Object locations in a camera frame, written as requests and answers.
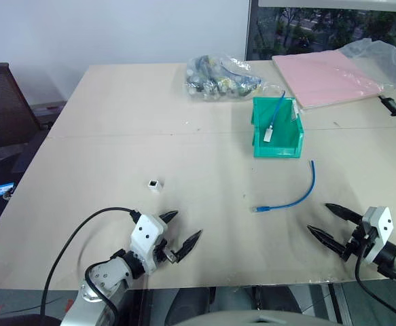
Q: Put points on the dark window frame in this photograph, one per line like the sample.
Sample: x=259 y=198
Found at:
x=250 y=30

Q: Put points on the green plastic bin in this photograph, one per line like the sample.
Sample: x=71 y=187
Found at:
x=279 y=150

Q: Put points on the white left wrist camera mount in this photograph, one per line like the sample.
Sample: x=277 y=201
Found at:
x=146 y=234

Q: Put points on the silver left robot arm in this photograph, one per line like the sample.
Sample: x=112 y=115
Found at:
x=106 y=275

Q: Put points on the clear crumpled plastic bag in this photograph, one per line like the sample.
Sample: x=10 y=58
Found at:
x=388 y=57

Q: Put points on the blue card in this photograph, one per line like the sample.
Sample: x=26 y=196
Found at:
x=4 y=190

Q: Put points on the small white connector cube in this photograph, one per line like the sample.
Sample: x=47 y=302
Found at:
x=155 y=184

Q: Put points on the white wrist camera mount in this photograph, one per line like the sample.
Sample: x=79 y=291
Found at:
x=381 y=224
x=146 y=234

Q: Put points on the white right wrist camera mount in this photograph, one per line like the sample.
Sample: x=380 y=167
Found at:
x=381 y=224

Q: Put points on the clear bag of small parts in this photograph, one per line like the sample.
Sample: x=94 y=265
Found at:
x=218 y=81

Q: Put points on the black office chair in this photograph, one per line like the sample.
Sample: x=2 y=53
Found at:
x=0 y=102

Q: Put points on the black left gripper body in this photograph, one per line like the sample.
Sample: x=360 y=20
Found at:
x=165 y=253

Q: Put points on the grey robot torso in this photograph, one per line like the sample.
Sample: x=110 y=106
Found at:
x=252 y=318

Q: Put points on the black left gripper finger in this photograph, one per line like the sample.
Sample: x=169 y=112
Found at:
x=189 y=244
x=168 y=216

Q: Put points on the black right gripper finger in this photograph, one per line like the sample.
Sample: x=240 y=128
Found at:
x=345 y=213
x=326 y=237

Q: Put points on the pink flat board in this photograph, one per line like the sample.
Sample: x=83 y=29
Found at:
x=320 y=78

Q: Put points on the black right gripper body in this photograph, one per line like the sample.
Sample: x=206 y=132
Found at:
x=354 y=246

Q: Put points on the small black cylindrical object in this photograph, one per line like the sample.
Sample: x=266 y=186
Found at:
x=394 y=106

